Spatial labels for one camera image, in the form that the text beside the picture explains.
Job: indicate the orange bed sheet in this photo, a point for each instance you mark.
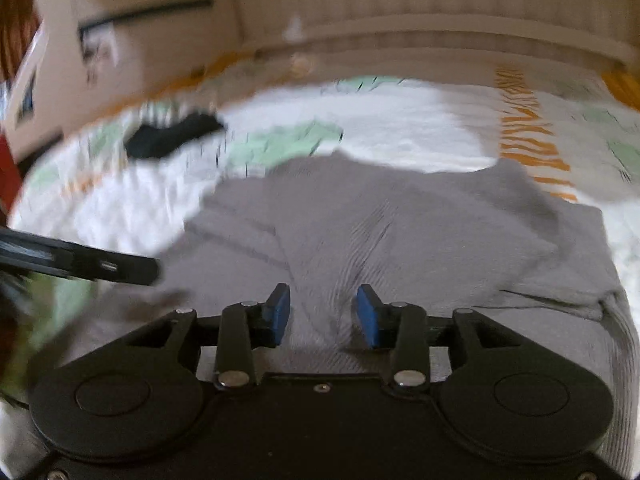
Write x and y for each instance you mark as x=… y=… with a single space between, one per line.
x=624 y=87

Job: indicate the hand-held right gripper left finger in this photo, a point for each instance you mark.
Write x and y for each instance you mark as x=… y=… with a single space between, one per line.
x=278 y=312

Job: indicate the grey knit hoodie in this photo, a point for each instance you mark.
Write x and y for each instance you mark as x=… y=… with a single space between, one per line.
x=400 y=230

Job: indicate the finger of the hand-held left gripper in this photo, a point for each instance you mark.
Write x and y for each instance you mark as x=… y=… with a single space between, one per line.
x=90 y=260

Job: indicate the white leaf-print duvet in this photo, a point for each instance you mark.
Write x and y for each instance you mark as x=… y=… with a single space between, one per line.
x=415 y=120

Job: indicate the wooden bed frame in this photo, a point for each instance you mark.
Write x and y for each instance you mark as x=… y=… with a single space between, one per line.
x=425 y=5

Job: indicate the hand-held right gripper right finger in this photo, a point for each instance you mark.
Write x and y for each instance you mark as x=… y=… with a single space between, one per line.
x=366 y=317

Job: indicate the black cloth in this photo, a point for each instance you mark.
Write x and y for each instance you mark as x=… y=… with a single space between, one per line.
x=170 y=135

